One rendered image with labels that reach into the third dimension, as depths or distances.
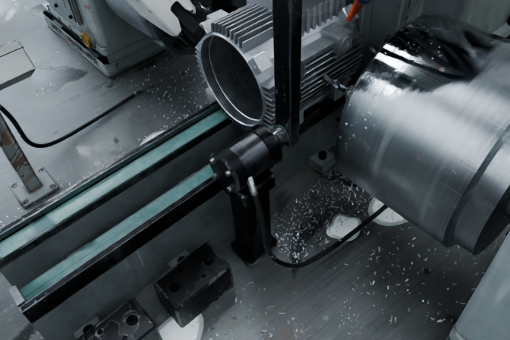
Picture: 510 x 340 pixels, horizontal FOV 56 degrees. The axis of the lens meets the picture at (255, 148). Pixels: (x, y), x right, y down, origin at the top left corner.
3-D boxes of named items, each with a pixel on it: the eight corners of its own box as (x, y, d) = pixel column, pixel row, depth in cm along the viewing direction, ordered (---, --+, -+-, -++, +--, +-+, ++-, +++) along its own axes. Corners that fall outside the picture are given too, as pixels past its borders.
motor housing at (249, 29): (283, 54, 95) (282, -40, 81) (357, 99, 84) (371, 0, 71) (201, 100, 86) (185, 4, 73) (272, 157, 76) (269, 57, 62)
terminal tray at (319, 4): (300, -11, 82) (300, -53, 76) (347, 12, 76) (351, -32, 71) (245, 16, 76) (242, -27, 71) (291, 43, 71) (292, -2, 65)
